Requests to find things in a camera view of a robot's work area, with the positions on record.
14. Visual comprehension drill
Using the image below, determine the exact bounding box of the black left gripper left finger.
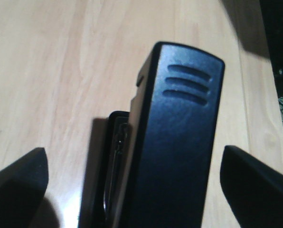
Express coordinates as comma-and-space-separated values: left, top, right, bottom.
0, 148, 48, 228

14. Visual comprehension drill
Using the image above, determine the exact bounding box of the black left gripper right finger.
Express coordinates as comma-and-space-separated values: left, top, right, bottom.
220, 145, 283, 228

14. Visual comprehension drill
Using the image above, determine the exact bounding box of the black orange stapler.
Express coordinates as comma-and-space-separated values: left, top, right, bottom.
78, 42, 225, 228

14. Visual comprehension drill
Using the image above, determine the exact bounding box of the wooden computer desk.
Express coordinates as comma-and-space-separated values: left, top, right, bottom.
0, 0, 283, 228

